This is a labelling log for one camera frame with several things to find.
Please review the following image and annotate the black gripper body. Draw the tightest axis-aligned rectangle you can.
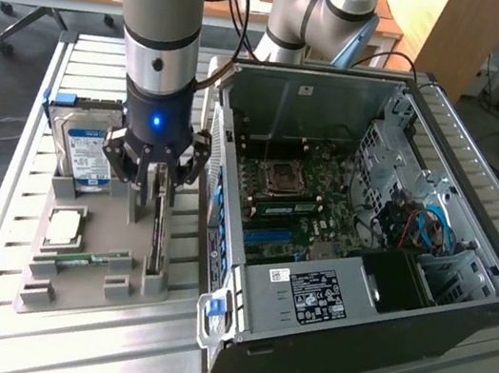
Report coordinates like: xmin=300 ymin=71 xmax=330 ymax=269
xmin=111 ymin=68 xmax=204 ymax=170

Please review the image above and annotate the green graphics card black fan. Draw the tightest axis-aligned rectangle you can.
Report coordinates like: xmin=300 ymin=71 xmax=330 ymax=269
xmin=137 ymin=163 xmax=184 ymax=274

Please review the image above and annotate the hard disk blue caddy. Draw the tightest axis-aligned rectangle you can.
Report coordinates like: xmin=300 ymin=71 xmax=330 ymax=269
xmin=29 ymin=85 xmax=133 ymax=199

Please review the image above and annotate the CPU socket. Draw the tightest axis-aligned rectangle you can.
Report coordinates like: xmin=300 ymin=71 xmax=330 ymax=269
xmin=255 ymin=154 xmax=306 ymax=202

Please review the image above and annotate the grey parts rack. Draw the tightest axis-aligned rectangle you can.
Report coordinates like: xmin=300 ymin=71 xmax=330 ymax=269
xmin=12 ymin=145 xmax=193 ymax=340

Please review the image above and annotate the silver CPU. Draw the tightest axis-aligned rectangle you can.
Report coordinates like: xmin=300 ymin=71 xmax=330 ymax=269
xmin=44 ymin=206 xmax=85 ymax=250

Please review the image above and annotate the green RAM stick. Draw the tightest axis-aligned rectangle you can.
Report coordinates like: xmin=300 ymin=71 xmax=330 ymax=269
xmin=254 ymin=192 xmax=321 ymax=227
xmin=32 ymin=235 xmax=132 ymax=278

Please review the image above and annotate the blue expansion slot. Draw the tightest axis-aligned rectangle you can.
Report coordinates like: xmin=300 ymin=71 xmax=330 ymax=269
xmin=242 ymin=222 xmax=294 ymax=252

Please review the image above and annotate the grey wheeled base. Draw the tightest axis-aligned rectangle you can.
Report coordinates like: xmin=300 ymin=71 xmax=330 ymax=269
xmin=0 ymin=0 xmax=119 ymax=74

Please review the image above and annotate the green motherboard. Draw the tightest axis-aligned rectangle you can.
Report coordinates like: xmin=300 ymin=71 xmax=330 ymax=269
xmin=216 ymin=128 xmax=385 ymax=285

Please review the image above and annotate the blue case latch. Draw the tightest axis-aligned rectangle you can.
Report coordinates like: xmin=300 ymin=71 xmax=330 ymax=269
xmin=203 ymin=297 xmax=228 ymax=321

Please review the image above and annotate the silver chipset heatsink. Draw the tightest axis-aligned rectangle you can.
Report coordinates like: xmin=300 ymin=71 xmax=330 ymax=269
xmin=309 ymin=241 xmax=336 ymax=264

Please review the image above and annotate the silver power supply unit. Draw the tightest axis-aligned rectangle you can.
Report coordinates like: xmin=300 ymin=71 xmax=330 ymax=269
xmin=219 ymin=234 xmax=385 ymax=356

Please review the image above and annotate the black open PC case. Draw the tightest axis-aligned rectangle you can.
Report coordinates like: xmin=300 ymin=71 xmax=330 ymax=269
xmin=154 ymin=42 xmax=499 ymax=373

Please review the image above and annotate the blue data wire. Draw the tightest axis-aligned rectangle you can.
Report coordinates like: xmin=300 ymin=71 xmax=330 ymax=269
xmin=416 ymin=205 xmax=462 ymax=255

